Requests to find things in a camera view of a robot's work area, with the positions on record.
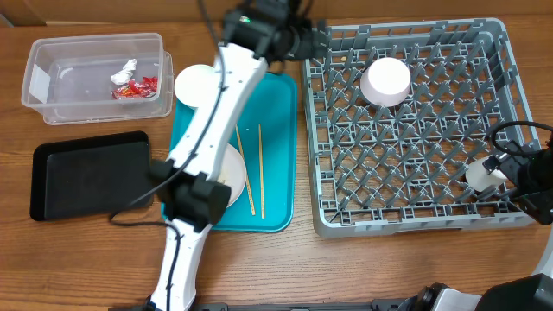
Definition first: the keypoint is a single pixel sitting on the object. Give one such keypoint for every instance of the teal serving tray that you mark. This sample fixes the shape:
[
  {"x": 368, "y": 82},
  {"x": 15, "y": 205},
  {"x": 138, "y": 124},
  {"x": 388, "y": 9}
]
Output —
[{"x": 273, "y": 104}]

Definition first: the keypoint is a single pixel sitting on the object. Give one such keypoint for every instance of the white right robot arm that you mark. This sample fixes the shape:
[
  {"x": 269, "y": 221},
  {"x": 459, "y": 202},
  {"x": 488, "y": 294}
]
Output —
[{"x": 533, "y": 291}]

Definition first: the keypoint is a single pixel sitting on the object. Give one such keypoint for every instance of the black plastic tray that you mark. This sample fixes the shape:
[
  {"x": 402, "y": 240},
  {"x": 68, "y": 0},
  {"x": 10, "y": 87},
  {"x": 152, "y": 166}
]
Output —
[{"x": 81, "y": 177}]

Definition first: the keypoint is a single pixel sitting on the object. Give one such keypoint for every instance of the clear plastic bin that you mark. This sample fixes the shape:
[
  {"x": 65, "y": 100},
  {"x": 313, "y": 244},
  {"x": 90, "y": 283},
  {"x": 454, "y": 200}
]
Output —
[{"x": 68, "y": 79}]

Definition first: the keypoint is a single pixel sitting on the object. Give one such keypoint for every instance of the pink bowl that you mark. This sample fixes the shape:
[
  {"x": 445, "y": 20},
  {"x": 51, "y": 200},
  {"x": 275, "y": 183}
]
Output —
[{"x": 386, "y": 82}]

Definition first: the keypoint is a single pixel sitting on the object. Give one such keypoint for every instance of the wooden chopstick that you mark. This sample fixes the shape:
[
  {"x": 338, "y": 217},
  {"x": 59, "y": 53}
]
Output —
[
  {"x": 247, "y": 182},
  {"x": 261, "y": 170}
]

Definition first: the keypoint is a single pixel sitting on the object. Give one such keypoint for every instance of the white bowl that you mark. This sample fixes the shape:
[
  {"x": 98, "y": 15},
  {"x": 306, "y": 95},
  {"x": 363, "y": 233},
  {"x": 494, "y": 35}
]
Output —
[{"x": 197, "y": 86}]

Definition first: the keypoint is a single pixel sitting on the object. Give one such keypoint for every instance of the black base bar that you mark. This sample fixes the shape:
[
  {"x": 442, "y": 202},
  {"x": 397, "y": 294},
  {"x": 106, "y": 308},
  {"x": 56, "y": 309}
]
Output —
[{"x": 375, "y": 305}]

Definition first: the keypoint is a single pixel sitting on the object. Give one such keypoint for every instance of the white cup in rack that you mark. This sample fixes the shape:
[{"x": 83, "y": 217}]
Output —
[{"x": 479, "y": 179}]

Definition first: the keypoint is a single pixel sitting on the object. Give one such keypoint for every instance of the white tissue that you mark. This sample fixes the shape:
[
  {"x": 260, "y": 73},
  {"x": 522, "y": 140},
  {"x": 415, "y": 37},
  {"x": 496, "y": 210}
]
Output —
[{"x": 123, "y": 76}]

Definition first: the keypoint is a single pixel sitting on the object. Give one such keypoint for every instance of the red snack wrapper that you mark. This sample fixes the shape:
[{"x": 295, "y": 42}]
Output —
[{"x": 147, "y": 88}]

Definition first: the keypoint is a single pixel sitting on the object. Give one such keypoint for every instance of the right wooden chopstick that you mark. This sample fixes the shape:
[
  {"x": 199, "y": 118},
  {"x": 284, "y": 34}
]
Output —
[{"x": 261, "y": 170}]

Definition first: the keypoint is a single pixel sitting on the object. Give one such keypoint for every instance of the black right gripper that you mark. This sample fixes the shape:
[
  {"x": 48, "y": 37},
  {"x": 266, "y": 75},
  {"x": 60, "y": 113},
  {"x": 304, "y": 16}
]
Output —
[{"x": 541, "y": 209}]

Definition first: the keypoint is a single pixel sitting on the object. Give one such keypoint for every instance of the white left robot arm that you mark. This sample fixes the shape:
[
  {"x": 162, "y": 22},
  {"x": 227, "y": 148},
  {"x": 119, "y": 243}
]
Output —
[{"x": 253, "y": 35}]

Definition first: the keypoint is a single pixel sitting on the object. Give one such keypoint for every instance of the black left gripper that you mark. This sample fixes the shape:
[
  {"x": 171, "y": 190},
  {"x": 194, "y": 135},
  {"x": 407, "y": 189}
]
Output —
[{"x": 303, "y": 50}]

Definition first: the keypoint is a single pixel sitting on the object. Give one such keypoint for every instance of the left wooden chopstick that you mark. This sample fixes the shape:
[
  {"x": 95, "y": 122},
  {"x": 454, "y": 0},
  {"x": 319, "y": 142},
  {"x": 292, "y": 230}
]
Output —
[{"x": 247, "y": 182}]

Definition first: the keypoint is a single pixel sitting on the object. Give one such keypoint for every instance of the white plate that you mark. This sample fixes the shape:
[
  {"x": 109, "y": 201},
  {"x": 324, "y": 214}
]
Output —
[{"x": 232, "y": 173}]

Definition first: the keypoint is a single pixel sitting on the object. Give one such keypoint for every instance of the grey dishwasher rack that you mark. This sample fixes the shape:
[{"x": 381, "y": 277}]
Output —
[{"x": 378, "y": 170}]

